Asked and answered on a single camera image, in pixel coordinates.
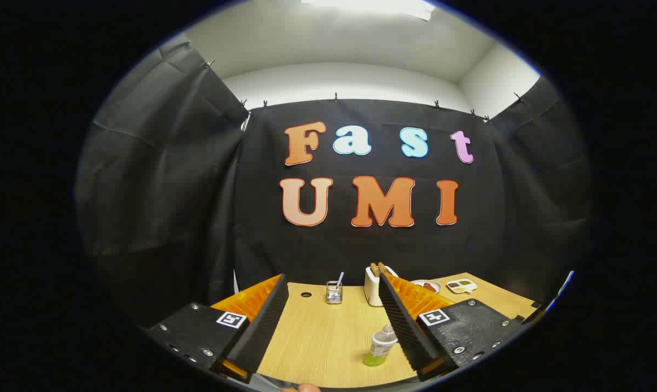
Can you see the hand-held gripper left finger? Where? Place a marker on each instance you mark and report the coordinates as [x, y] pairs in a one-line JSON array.
[[263, 326]]

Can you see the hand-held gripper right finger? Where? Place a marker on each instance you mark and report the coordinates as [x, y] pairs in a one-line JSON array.
[[405, 326]]

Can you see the clear juice bottle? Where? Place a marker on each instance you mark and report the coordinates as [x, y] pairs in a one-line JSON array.
[[382, 343]]

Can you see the round white plate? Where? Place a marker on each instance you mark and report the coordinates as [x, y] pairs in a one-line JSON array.
[[429, 287]]

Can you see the white toaster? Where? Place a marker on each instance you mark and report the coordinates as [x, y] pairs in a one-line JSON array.
[[372, 288]]

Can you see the wooden table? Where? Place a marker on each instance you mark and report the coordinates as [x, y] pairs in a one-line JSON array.
[[317, 337]]

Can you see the white divided condiment dish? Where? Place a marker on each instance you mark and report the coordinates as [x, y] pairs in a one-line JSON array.
[[461, 286]]

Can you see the white straw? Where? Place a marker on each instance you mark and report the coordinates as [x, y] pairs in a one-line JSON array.
[[340, 279]]

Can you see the ceiling light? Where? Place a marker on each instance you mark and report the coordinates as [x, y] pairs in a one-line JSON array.
[[372, 5]]

